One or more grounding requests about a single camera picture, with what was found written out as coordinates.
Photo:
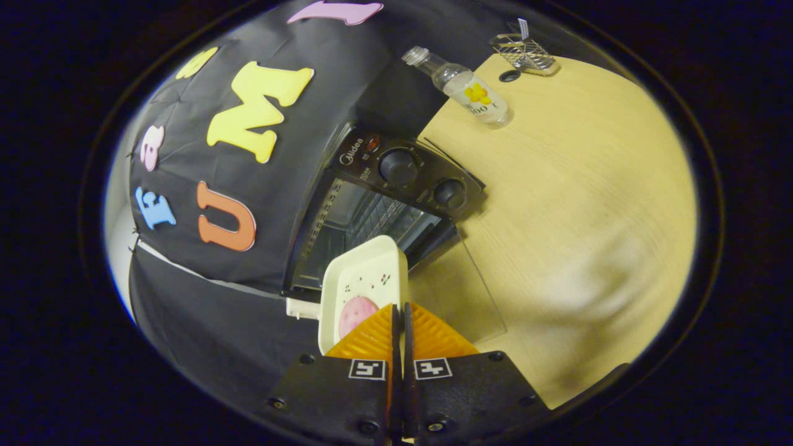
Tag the clear bottle with yellow label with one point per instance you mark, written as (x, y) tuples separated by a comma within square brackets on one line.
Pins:
[(471, 93)]

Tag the white square plate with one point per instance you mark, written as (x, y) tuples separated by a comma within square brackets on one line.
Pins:
[(365, 260)]

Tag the pink meat slice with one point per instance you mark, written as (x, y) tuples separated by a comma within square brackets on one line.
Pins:
[(356, 314)]

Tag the black backdrop cloth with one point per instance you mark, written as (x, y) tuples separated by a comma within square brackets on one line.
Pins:
[(186, 297)]

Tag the metal oven rack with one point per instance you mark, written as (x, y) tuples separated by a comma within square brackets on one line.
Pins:
[(378, 217)]

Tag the metal spoon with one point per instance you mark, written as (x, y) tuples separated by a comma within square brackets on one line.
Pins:
[(523, 28)]

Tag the black electric oven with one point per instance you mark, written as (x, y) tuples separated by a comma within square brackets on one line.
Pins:
[(396, 167)]

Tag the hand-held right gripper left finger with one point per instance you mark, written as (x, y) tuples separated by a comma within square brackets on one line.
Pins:
[(347, 402)]

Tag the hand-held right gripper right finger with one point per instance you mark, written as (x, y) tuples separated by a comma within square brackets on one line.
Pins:
[(458, 396)]

